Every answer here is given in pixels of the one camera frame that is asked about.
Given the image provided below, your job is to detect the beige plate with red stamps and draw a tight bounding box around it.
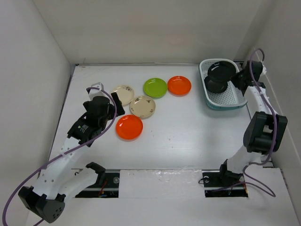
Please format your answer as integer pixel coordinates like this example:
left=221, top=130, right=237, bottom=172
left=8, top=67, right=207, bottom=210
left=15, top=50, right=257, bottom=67
left=130, top=96, right=156, bottom=118

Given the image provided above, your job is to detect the black plate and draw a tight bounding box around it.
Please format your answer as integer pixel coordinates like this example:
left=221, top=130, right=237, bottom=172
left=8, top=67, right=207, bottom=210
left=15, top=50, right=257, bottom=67
left=207, top=61, right=237, bottom=83

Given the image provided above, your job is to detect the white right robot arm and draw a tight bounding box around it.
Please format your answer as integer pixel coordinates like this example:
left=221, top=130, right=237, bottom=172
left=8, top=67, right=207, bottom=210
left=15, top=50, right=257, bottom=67
left=217, top=60, right=288, bottom=186

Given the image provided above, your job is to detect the orange plate near left arm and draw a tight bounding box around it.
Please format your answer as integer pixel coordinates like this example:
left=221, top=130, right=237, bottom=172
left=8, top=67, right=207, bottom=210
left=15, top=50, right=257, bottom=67
left=116, top=114, right=143, bottom=140

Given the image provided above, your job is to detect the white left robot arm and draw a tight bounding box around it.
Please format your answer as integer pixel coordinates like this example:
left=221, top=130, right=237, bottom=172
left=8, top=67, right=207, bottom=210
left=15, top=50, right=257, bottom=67
left=18, top=91, right=125, bottom=224

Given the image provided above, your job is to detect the white perforated plastic bin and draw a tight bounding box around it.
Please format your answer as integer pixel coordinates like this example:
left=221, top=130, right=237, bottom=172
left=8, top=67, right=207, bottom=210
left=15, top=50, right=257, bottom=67
left=198, top=58, right=247, bottom=111

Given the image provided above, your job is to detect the cream plate with leaf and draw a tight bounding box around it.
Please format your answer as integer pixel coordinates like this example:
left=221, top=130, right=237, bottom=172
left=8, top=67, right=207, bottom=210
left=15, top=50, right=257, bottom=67
left=111, top=85, right=135, bottom=106

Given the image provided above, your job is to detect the orange plate near green plate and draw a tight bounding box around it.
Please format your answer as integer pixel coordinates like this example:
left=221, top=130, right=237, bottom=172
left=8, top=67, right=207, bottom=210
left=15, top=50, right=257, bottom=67
left=167, top=76, right=192, bottom=96

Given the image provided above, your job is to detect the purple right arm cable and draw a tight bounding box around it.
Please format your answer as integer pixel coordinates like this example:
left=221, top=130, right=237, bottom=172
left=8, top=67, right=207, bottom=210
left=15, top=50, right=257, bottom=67
left=213, top=48, right=276, bottom=198

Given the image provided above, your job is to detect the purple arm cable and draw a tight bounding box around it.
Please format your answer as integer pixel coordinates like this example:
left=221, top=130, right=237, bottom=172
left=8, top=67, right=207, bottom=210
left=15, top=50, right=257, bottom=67
left=1, top=87, right=117, bottom=226
left=213, top=48, right=276, bottom=198

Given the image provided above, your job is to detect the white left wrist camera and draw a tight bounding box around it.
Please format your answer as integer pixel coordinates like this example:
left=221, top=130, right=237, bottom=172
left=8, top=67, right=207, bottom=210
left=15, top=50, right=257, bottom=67
left=88, top=82, right=105, bottom=100

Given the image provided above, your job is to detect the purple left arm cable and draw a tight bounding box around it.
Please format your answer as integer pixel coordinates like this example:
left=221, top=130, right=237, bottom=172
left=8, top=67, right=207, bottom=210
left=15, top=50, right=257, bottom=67
left=1, top=87, right=117, bottom=226

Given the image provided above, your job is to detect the black metal base rail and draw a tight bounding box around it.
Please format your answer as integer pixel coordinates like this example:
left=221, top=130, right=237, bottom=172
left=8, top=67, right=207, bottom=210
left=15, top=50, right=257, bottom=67
left=76, top=169, right=248, bottom=199

